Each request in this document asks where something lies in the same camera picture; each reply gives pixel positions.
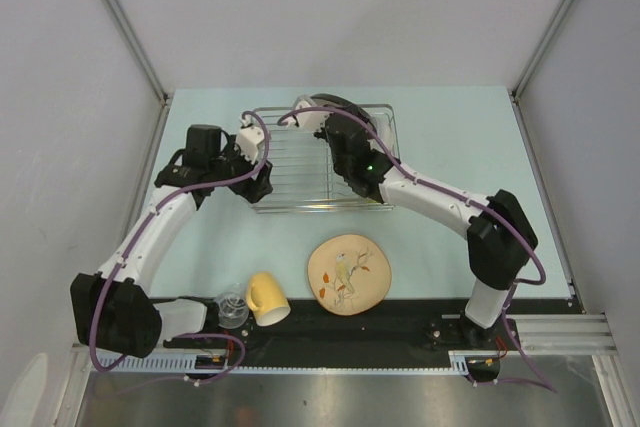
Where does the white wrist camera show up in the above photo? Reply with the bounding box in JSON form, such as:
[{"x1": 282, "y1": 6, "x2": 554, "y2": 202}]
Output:
[
  {"x1": 286, "y1": 95, "x2": 330, "y2": 133},
  {"x1": 235, "y1": 115, "x2": 266, "y2": 165}
]

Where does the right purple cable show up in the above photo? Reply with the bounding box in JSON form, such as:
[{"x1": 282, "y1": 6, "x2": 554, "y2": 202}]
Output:
[{"x1": 277, "y1": 107, "x2": 559, "y2": 393}]

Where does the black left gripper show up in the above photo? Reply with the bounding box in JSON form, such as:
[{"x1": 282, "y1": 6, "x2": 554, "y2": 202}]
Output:
[{"x1": 208, "y1": 135, "x2": 272, "y2": 203}]

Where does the yellow mug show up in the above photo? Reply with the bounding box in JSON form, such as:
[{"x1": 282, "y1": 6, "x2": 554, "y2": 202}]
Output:
[{"x1": 245, "y1": 271, "x2": 291, "y2": 327}]

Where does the beige bird pattern plate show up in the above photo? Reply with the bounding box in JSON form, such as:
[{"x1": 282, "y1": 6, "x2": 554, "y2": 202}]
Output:
[{"x1": 307, "y1": 234, "x2": 392, "y2": 316}]

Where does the chrome wire dish rack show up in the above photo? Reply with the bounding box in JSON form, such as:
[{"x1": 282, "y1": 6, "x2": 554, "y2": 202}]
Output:
[{"x1": 253, "y1": 107, "x2": 393, "y2": 214}]

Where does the aluminium corner post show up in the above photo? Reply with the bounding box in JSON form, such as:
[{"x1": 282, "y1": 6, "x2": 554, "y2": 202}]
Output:
[
  {"x1": 510, "y1": 0, "x2": 604, "y2": 98},
  {"x1": 101, "y1": 0, "x2": 169, "y2": 106}
]

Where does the red rimmed beige plate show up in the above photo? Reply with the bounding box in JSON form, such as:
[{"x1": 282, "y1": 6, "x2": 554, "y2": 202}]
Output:
[{"x1": 311, "y1": 93, "x2": 377, "y2": 131}]

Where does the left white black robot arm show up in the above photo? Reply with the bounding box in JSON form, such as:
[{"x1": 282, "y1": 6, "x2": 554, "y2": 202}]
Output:
[{"x1": 70, "y1": 113, "x2": 273, "y2": 358}]

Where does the aluminium front rail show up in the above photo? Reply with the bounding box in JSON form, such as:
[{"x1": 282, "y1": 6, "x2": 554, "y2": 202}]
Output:
[{"x1": 70, "y1": 312, "x2": 617, "y2": 354}]

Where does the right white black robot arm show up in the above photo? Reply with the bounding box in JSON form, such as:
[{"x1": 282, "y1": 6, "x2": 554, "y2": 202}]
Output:
[{"x1": 314, "y1": 111, "x2": 538, "y2": 348}]

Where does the purple cable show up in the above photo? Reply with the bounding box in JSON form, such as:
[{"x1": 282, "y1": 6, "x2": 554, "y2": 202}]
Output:
[
  {"x1": 277, "y1": 107, "x2": 559, "y2": 393},
  {"x1": 88, "y1": 110, "x2": 274, "y2": 398}
]

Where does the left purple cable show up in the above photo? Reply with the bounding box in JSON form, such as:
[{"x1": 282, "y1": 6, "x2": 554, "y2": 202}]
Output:
[{"x1": 88, "y1": 110, "x2": 274, "y2": 398}]

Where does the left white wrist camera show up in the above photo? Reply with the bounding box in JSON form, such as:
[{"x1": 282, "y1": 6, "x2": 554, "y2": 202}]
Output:
[{"x1": 235, "y1": 115, "x2": 266, "y2": 165}]

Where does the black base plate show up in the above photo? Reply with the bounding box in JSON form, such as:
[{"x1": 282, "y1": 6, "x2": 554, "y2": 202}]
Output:
[{"x1": 99, "y1": 298, "x2": 586, "y2": 382}]

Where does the clear glass cup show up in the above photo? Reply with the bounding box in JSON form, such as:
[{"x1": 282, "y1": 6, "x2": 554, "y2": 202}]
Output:
[{"x1": 215, "y1": 291, "x2": 249, "y2": 330}]

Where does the white slotted cable duct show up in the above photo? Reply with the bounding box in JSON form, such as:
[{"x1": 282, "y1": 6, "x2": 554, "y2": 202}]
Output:
[{"x1": 113, "y1": 352, "x2": 498, "y2": 377}]

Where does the right aluminium corner post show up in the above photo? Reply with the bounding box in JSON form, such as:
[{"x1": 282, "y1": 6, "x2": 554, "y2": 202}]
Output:
[{"x1": 510, "y1": 0, "x2": 604, "y2": 98}]

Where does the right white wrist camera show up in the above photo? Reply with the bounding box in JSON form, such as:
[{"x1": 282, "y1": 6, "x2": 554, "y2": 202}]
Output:
[{"x1": 286, "y1": 95, "x2": 330, "y2": 133}]

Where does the white bowl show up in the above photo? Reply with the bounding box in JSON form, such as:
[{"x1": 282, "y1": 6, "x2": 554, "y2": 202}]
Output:
[{"x1": 373, "y1": 115, "x2": 396, "y2": 154}]

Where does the left aluminium corner post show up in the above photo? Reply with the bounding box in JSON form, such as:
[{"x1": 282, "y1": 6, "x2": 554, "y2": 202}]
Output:
[{"x1": 101, "y1": 0, "x2": 169, "y2": 106}]

